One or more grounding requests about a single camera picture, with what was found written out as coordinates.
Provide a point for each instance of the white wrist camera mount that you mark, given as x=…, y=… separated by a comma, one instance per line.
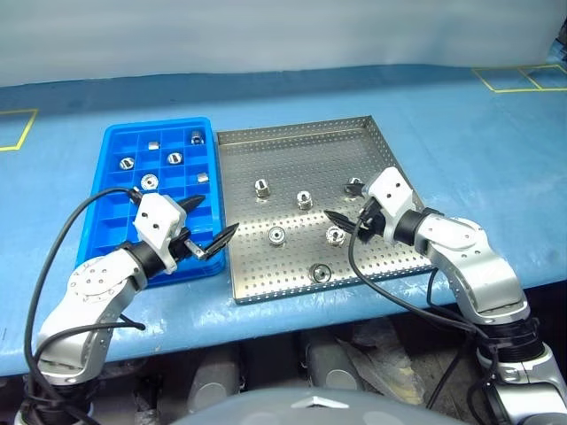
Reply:
x=155, y=219
x=392, y=190

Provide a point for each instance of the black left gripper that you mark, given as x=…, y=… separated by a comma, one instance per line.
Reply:
x=184, y=245

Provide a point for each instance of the yellow tape single square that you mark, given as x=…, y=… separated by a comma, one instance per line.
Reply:
x=26, y=129

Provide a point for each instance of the perforated metal tray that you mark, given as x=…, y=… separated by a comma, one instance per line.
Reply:
x=292, y=159

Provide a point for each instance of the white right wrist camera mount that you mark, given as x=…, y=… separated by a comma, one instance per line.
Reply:
x=392, y=190

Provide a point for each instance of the yellow tape double square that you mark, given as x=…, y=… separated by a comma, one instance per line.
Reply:
x=522, y=90

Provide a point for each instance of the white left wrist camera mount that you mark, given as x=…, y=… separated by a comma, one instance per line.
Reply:
x=155, y=219

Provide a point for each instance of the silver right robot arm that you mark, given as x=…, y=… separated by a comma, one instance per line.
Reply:
x=465, y=248

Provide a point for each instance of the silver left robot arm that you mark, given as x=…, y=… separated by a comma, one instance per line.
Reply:
x=88, y=283

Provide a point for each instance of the clear crumpled plastic sheet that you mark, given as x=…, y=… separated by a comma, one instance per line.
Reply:
x=390, y=358

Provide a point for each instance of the blue compartment tray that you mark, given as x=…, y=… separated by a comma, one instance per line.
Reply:
x=111, y=212

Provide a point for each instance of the dark grey rounded shape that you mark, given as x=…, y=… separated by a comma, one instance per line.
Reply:
x=215, y=380
x=332, y=367

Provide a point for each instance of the grey robot torso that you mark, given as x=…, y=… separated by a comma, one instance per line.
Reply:
x=310, y=409

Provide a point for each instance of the metal nut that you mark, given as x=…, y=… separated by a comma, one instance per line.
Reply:
x=354, y=180
x=262, y=188
x=303, y=199
x=335, y=234

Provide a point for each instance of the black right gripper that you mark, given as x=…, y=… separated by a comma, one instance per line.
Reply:
x=371, y=221

